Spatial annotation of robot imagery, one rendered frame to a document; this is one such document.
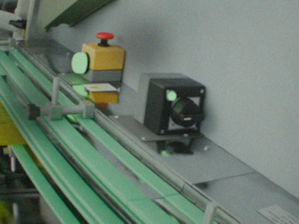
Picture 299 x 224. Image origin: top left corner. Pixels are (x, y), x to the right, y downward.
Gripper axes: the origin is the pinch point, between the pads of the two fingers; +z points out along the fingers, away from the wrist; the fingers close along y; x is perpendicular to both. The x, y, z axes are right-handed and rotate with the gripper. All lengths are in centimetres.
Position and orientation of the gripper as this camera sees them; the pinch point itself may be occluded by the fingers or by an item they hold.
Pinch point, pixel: (30, 25)
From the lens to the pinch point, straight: 163.4
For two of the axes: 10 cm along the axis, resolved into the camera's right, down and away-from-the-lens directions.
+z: 8.1, 2.2, 5.4
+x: 3.5, -9.3, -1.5
